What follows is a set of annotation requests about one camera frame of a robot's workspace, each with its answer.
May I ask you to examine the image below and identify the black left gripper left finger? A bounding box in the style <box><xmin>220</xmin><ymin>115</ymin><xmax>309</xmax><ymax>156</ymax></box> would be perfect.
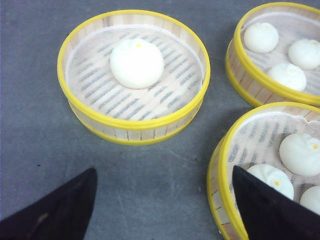
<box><xmin>0</xmin><ymin>168</ymin><xmax>98</xmax><ymax>240</ymax></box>

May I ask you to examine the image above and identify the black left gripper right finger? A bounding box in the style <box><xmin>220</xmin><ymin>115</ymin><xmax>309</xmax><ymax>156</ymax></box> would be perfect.
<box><xmin>232</xmin><ymin>166</ymin><xmax>320</xmax><ymax>240</ymax></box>

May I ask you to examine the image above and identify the steamer basket single bun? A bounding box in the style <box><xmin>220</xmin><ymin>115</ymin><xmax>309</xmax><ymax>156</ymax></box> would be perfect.
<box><xmin>57</xmin><ymin>9</ymin><xmax>211</xmax><ymax>145</ymax></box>

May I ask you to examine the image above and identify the white bun front left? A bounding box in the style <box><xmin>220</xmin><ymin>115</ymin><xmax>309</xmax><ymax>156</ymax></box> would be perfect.
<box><xmin>247</xmin><ymin>164</ymin><xmax>294</xmax><ymax>200</ymax></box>

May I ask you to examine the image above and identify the white bun front right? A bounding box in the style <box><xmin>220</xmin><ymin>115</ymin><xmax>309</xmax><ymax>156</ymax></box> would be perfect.
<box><xmin>279</xmin><ymin>133</ymin><xmax>320</xmax><ymax>177</ymax></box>

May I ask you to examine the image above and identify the front bamboo steamer basket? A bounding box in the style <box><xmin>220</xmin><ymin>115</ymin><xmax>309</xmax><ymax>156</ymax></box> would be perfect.
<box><xmin>206</xmin><ymin>102</ymin><xmax>320</xmax><ymax>240</ymax></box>

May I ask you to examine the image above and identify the white mesh liner front basket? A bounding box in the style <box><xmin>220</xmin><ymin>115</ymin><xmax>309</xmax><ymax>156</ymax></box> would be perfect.
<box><xmin>226</xmin><ymin>110</ymin><xmax>320</xmax><ymax>211</ymax></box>

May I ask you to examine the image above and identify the white mesh liner single basket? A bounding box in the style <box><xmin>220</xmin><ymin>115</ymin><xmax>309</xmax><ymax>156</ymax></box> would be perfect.
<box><xmin>65</xmin><ymin>24</ymin><xmax>205</xmax><ymax>121</ymax></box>

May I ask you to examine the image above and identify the white bun back right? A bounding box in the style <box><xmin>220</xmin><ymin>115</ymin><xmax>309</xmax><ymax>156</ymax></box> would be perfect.
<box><xmin>288</xmin><ymin>39</ymin><xmax>320</xmax><ymax>70</ymax></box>

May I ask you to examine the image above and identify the large white bun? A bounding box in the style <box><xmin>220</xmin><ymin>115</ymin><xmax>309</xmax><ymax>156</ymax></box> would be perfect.
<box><xmin>109</xmin><ymin>38</ymin><xmax>165</xmax><ymax>90</ymax></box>

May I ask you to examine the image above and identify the white bun back left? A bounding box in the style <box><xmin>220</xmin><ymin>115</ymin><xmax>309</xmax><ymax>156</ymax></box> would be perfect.
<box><xmin>243</xmin><ymin>22</ymin><xmax>279</xmax><ymax>53</ymax></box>

